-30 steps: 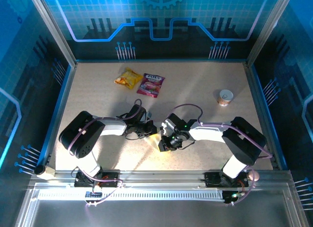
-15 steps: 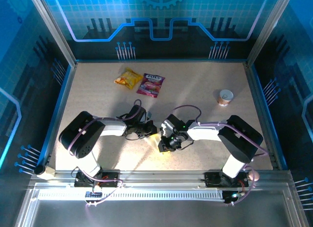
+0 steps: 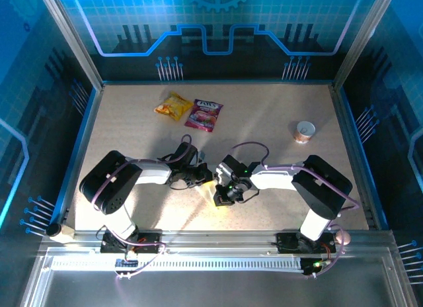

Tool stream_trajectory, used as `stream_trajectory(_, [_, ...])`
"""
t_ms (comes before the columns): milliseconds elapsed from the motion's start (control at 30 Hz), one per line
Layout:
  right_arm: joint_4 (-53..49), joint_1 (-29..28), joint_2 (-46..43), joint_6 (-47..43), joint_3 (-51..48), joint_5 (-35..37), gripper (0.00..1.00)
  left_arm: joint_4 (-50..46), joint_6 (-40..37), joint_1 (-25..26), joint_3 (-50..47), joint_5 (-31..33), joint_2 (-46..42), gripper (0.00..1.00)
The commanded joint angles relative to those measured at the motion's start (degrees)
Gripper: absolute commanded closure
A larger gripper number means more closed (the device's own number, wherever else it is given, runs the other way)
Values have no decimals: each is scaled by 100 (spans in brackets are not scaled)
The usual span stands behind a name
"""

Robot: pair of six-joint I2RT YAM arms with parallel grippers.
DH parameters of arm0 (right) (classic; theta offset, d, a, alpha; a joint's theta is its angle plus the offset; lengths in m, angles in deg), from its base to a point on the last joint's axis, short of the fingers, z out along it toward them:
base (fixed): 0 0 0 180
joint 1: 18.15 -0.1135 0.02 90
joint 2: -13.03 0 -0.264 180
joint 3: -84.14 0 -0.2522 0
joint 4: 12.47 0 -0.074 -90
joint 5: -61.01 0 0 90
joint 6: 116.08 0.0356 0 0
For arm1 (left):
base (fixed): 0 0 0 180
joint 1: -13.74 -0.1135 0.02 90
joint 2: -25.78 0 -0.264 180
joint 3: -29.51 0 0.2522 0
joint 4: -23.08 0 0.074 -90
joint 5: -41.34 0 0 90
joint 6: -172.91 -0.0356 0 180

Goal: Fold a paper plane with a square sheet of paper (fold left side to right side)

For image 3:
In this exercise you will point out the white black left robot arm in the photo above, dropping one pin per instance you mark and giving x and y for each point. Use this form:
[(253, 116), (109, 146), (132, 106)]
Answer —
[(152, 174)]

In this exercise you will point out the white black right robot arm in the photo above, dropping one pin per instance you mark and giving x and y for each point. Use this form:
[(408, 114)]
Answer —
[(274, 183)]

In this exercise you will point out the purple candy bag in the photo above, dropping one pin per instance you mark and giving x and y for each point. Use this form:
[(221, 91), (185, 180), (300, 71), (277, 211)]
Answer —
[(204, 115)]

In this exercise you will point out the yellow snack bag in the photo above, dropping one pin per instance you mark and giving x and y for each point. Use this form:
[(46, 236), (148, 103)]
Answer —
[(173, 106)]

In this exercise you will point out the grey metal shelf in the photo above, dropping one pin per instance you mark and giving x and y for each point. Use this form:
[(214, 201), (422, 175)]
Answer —
[(215, 290)]

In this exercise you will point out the small can with white lid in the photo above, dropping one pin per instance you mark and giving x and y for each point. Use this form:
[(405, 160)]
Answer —
[(304, 131)]

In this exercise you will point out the black controller with green light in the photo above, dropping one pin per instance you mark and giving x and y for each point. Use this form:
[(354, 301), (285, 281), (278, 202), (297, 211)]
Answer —
[(314, 265)]

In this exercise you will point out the small circuit board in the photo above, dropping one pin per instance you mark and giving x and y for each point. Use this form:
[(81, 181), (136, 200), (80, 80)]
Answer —
[(127, 263)]

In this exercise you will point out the pink round knob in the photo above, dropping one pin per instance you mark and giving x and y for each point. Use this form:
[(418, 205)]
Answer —
[(340, 238)]

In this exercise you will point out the beige block with black cap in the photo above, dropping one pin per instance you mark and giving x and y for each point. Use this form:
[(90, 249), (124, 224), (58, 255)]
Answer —
[(66, 234)]

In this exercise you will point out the aluminium mounting rail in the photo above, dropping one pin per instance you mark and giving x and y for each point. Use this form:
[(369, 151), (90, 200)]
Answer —
[(215, 241)]

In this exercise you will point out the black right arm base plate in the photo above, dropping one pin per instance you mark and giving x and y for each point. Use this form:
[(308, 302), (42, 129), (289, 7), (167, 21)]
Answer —
[(287, 242)]

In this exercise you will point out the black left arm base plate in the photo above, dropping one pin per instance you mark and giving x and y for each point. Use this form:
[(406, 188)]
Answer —
[(148, 242)]

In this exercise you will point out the aluminium frame post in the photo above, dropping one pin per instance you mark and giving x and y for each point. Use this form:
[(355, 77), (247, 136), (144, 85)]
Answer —
[(69, 39), (363, 39)]

